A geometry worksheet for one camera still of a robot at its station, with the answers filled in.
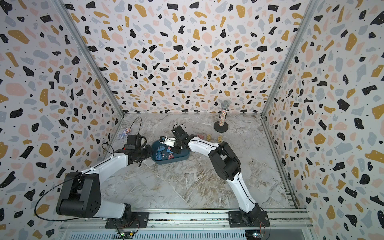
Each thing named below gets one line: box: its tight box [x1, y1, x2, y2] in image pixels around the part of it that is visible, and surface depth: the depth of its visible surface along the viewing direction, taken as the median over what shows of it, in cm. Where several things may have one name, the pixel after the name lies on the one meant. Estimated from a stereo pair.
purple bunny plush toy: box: [119, 128, 132, 139], surface depth 108 cm
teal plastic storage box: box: [151, 140, 191, 165], surface depth 97 cm
